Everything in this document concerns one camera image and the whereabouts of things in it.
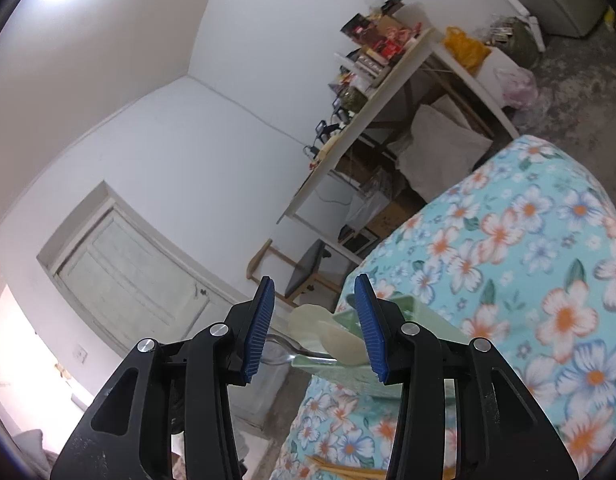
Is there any wooden chair with black seat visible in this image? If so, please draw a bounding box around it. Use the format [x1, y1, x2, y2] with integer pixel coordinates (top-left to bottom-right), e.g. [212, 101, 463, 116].
[246, 238, 341, 309]

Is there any pile of wooden chopsticks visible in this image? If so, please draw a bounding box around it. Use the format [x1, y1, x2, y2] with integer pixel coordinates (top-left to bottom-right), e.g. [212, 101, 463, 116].
[310, 455, 389, 480]

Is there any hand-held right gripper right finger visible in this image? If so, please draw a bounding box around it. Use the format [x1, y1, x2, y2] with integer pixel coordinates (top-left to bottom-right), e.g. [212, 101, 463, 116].
[354, 274, 579, 480]

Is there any pink plastic bag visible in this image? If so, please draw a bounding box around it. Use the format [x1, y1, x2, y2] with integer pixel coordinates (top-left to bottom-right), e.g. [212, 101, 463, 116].
[495, 66, 536, 108]

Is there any glass jar with green contents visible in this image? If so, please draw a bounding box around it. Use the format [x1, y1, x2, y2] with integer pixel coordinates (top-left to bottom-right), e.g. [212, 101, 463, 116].
[340, 87, 366, 111]

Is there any yellow plastic bag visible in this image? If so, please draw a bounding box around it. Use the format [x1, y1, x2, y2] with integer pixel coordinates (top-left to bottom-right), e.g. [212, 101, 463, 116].
[442, 26, 491, 68]

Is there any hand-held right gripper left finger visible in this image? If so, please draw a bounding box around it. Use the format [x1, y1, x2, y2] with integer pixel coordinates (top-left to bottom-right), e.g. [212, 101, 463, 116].
[50, 276, 276, 480]

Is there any green perforated utensil holder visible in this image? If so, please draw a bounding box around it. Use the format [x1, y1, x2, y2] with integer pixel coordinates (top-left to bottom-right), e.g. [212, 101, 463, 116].
[292, 294, 469, 401]

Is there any white plastic board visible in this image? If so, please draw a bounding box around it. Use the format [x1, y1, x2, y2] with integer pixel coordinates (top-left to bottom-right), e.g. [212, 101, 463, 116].
[497, 0, 546, 53]

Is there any black electronic device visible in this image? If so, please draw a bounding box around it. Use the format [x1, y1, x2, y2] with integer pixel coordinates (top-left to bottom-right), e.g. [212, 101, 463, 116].
[313, 120, 339, 143]

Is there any white plastic rice paddle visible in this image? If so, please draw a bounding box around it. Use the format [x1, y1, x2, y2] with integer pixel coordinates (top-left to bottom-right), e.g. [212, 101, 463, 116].
[289, 304, 364, 367]

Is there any white-legged wooden desk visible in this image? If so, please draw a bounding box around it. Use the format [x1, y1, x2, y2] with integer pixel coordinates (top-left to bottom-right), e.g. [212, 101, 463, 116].
[277, 0, 520, 266]

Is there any small dark crate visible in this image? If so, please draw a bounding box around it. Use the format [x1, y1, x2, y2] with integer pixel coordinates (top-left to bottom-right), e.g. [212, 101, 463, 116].
[338, 227, 379, 256]

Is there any metal spoon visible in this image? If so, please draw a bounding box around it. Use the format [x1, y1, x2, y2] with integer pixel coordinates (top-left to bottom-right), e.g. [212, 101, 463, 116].
[262, 335, 339, 367]

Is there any floral turquoise blanket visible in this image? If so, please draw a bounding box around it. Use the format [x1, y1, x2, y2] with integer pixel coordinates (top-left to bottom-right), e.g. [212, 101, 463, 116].
[275, 135, 616, 480]

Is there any green mesh bag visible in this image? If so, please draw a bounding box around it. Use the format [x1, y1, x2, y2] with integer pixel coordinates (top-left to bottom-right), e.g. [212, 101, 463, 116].
[508, 20, 539, 68]

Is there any clear plastic storage bin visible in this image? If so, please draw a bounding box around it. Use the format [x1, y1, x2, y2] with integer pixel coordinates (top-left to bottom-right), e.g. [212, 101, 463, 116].
[345, 170, 394, 231]

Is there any white panelled door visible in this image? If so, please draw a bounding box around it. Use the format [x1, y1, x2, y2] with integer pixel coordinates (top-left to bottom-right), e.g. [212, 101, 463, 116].
[53, 207, 289, 428]

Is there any dark red box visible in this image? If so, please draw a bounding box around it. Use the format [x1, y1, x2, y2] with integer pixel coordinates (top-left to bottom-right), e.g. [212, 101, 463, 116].
[340, 12, 374, 43]

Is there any white woven sack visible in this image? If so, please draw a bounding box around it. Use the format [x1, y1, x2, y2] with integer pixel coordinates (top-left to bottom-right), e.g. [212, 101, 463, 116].
[388, 95, 494, 206]

